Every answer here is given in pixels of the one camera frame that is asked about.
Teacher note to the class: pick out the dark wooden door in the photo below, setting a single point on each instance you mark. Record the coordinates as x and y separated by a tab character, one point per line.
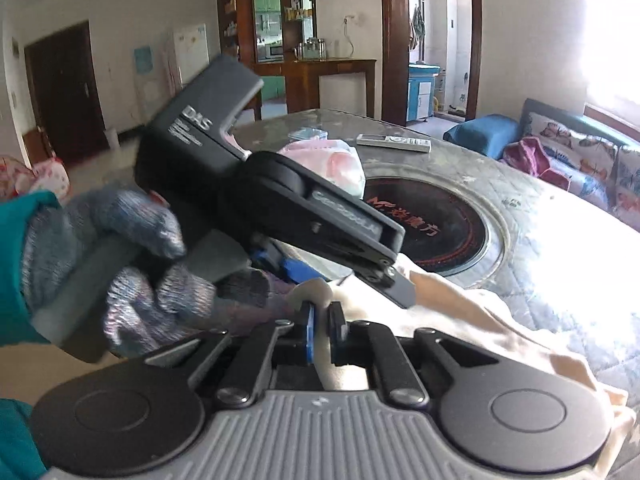
65	95

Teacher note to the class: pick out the light blue wall poster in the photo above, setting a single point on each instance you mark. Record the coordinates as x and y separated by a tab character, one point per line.
143	58

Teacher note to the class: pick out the person's left forearm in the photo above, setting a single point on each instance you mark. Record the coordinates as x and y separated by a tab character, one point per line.
20	260

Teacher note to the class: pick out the grey quilted table cover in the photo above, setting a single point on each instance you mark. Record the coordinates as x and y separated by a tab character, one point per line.
550	260

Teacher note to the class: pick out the cream garment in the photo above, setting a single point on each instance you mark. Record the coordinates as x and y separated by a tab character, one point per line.
450	320

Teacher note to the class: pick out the light blue packet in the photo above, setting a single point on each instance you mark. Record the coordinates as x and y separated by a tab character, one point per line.
307	134

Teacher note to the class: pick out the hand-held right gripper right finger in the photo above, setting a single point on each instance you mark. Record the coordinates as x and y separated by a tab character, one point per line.
340	332

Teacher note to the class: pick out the white fridge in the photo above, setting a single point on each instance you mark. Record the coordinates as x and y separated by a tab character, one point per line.
192	55

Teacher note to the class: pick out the person's left hand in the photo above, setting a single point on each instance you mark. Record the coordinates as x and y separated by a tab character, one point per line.
125	220

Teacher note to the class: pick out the blue hallway cabinet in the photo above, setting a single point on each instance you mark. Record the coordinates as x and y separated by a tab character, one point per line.
422	92

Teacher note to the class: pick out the round black cooktop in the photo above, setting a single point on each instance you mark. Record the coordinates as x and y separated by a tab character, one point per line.
440	220

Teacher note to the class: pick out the pink plastic packet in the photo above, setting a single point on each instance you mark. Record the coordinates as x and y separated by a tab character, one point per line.
335	165

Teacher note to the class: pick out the dark wooden cabinet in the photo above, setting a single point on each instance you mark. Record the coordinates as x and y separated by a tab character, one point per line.
300	75

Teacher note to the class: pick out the blue pillow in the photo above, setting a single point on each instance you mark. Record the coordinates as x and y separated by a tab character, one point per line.
482	135

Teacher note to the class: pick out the pink cloth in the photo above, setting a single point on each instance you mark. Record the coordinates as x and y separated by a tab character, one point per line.
535	160

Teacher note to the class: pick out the white remote control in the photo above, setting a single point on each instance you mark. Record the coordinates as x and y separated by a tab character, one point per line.
395	142

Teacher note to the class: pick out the glass jars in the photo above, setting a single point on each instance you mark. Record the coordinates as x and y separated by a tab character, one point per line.
312	47

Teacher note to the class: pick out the wooden door frame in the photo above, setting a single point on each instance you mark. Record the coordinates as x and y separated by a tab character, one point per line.
395	40

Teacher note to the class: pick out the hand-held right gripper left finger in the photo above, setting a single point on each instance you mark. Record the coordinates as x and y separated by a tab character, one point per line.
310	332

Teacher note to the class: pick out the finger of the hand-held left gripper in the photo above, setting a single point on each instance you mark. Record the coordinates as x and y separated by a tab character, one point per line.
395	287
290	270

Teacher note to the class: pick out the bright window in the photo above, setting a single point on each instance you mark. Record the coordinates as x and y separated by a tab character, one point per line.
615	35

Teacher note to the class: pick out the person's teal jacket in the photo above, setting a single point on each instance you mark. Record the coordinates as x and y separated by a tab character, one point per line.
17	440

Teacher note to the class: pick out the red floral cushion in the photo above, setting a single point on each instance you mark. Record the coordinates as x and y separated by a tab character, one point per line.
40	175

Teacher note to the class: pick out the hanging cloth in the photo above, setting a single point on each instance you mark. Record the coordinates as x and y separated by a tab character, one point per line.
417	27

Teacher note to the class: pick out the butterfly print sofa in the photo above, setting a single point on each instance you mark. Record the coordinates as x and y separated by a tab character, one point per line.
590	160

